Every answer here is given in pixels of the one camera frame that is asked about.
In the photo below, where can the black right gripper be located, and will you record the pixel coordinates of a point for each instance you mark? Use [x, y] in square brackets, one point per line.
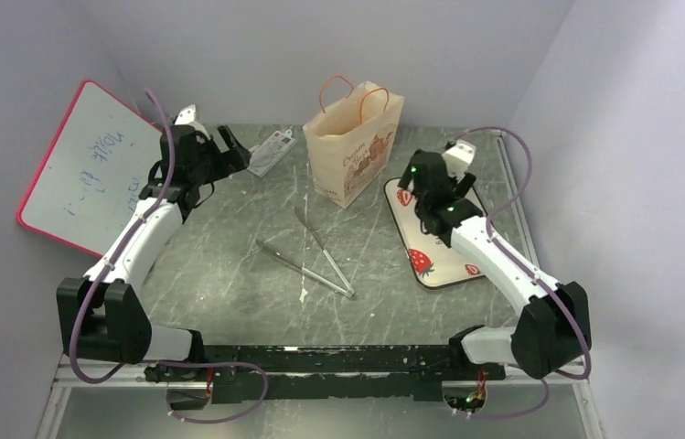
[456, 186]

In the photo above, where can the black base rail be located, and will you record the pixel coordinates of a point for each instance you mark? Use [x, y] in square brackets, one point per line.
[244, 373]

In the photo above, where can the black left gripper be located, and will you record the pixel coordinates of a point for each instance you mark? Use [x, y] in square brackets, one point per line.
[237, 157]

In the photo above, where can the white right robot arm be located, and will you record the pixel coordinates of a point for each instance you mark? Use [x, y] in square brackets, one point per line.
[553, 328]

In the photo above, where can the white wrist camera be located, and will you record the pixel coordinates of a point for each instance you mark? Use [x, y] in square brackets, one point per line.
[458, 156]
[188, 116]

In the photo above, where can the pink framed whiteboard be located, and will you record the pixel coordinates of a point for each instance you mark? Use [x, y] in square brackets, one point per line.
[88, 183]

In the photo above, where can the beige paper gift bag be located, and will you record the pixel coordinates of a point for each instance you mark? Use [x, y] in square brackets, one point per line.
[349, 141]

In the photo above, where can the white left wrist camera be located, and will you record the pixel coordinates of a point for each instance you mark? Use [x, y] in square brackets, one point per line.
[188, 116]

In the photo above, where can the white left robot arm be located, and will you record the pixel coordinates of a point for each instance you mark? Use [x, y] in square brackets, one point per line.
[101, 316]

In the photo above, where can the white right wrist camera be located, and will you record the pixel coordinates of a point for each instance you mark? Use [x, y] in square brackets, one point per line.
[458, 156]

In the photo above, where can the metal food tongs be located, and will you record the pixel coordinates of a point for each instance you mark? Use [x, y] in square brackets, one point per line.
[313, 247]

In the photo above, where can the strawberry print white tray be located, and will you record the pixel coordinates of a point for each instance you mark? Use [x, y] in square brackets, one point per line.
[433, 265]

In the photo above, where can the clear plastic package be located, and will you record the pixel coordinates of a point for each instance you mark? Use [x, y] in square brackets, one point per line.
[266, 155]

